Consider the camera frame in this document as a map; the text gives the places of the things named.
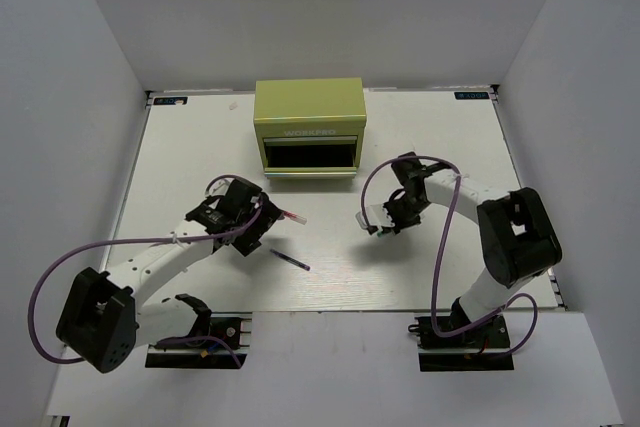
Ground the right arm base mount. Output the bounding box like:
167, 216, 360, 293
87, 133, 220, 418
408, 316, 514, 372

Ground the purple pen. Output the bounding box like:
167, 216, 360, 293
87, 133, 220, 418
269, 248, 311, 272

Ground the left blue label sticker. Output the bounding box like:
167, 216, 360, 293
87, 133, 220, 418
153, 97, 188, 106

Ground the red pen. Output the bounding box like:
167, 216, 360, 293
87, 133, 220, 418
282, 211, 307, 225

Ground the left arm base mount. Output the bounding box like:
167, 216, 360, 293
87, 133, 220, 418
145, 312, 252, 370

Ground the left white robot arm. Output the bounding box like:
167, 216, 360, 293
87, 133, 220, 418
56, 177, 285, 373

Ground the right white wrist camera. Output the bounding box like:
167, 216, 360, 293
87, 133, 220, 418
355, 204, 392, 230

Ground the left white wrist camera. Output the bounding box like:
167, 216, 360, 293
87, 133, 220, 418
205, 178, 230, 197

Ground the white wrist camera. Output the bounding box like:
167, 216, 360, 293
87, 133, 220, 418
355, 204, 392, 230
205, 178, 230, 197

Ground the blue label sticker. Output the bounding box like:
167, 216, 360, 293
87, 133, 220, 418
454, 91, 490, 100
153, 97, 188, 106

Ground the green metal drawer cabinet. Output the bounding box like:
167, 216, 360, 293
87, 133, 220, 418
253, 78, 367, 179

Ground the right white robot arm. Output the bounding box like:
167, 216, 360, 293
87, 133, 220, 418
356, 152, 562, 346

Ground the right blue label sticker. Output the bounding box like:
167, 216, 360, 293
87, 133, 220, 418
454, 91, 490, 100

